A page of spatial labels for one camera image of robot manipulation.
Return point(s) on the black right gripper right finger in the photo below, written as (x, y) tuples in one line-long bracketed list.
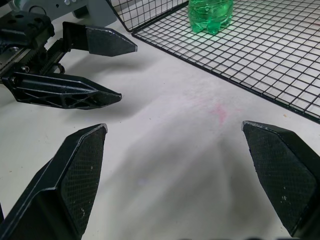
[(282, 172)]

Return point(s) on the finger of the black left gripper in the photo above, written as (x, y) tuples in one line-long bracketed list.
[(107, 42)]

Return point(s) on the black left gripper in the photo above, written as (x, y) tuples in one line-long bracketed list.
[(22, 47)]

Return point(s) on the green plastic bottle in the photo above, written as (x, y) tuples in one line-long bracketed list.
[(210, 17)]

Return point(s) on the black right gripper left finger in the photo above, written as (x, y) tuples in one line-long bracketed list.
[(62, 190)]

